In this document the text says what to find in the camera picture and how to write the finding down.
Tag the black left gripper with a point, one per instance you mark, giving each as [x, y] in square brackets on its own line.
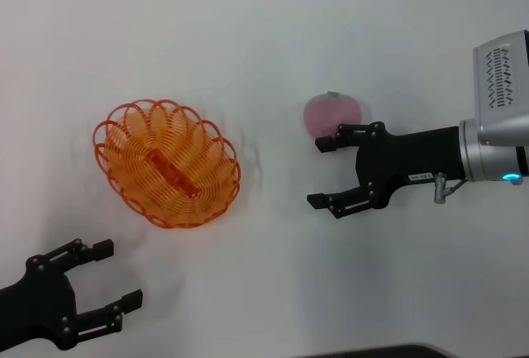
[37, 304]

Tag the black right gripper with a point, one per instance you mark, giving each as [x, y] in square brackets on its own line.
[405, 159]

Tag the pink peach with green stem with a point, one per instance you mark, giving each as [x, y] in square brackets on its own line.
[330, 112]

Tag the orange woven plastic basket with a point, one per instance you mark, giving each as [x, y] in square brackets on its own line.
[173, 174]

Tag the black robot torso part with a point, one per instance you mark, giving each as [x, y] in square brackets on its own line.
[392, 353]

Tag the silver vented wrist camera housing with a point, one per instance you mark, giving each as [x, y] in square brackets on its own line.
[500, 77]

